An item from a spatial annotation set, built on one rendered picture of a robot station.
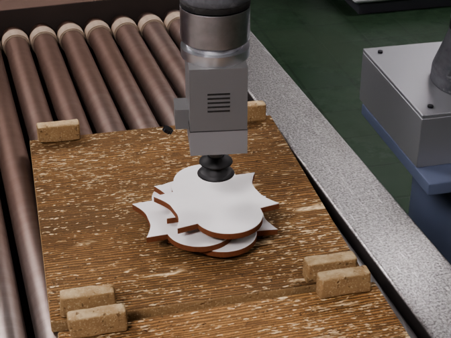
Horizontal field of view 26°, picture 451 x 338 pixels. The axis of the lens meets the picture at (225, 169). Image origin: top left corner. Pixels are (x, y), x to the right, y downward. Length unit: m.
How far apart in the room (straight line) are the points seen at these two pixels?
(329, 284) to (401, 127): 0.49
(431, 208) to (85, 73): 0.60
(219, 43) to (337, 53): 3.01
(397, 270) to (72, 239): 0.38
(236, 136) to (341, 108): 2.51
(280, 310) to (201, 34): 0.30
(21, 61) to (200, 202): 0.62
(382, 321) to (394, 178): 2.12
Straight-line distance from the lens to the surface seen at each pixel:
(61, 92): 1.56
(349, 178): 1.33
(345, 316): 1.05
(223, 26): 1.01
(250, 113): 1.41
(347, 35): 4.21
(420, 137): 1.43
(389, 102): 1.53
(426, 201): 1.58
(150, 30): 1.79
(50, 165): 1.32
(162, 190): 1.19
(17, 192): 1.31
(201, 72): 1.03
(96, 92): 1.56
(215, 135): 1.06
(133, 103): 1.51
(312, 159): 1.37
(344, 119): 3.50
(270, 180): 1.27
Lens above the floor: 1.59
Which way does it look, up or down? 30 degrees down
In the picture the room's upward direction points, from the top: straight up
